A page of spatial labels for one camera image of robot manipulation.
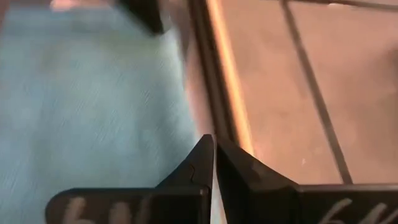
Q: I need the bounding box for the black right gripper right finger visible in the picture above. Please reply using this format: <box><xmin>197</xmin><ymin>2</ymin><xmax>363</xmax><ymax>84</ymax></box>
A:
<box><xmin>216</xmin><ymin>136</ymin><xmax>398</xmax><ymax>224</ymax></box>

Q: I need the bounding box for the artificial plant in black pot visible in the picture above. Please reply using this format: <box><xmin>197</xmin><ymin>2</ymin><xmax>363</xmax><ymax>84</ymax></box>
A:
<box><xmin>116</xmin><ymin>0</ymin><xmax>165</xmax><ymax>35</ymax></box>

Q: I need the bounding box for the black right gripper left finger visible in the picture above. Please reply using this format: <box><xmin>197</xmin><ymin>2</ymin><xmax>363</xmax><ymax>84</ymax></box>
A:
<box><xmin>45</xmin><ymin>134</ymin><xmax>215</xmax><ymax>224</ymax></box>

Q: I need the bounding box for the blue microfiber towel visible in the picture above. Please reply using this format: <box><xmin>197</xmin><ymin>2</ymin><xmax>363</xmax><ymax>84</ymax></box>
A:
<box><xmin>0</xmin><ymin>6</ymin><xmax>200</xmax><ymax>224</ymax></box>

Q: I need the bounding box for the wooden table board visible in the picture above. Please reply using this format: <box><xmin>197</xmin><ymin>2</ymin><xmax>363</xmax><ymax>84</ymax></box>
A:
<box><xmin>206</xmin><ymin>0</ymin><xmax>256</xmax><ymax>156</ymax></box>

